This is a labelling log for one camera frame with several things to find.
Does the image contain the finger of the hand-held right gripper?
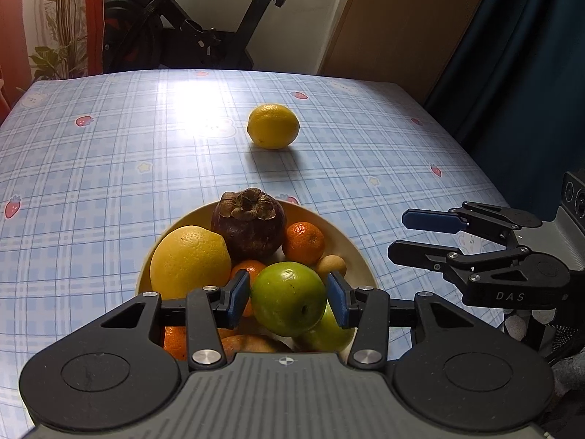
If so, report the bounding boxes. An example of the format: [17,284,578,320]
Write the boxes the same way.
[388,240,532,290]
[402,200,544,244]

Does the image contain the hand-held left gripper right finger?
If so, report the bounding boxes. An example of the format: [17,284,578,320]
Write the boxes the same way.
[325,271,476,371]

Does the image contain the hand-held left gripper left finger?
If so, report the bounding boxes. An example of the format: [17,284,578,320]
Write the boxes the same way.
[101,269,251,371]

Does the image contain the round mandarin orange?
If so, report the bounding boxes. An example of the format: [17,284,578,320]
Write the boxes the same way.
[229,260,268,318]
[163,326,190,361]
[282,222,326,266]

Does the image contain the brown longan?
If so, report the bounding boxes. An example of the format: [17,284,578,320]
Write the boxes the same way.
[315,256,347,279]

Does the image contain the green apple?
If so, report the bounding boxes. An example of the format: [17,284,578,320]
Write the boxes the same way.
[250,262,329,338]
[292,302,357,353]

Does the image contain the cream round plate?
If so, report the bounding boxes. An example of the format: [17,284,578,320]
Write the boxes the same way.
[136,199,379,357]

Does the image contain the red apple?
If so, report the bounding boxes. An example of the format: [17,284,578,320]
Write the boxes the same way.
[218,334,293,355]

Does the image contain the large yellow citrus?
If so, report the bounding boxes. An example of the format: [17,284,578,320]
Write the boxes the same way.
[150,225,232,300]

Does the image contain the dark purple mangosteen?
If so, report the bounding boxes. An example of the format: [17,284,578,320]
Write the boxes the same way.
[210,187,286,263]

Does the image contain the grey fuzzy sleeve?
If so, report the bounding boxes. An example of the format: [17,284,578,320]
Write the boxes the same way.
[503,308,585,403]

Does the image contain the dark blue curtain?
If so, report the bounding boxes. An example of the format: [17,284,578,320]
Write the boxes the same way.
[423,0,585,202]

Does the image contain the small yellow lemon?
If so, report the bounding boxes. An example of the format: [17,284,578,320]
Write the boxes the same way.
[247,103,301,150]

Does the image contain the blue plaid tablecloth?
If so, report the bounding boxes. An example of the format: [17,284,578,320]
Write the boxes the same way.
[0,68,513,439]

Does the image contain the brown wooden cabinet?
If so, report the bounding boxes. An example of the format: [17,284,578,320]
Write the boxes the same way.
[317,0,499,104]

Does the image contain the black exercise bike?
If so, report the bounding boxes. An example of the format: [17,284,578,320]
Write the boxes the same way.
[103,0,331,74]

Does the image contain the wall poster with plants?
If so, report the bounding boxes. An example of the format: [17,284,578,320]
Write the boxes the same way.
[0,0,108,124]

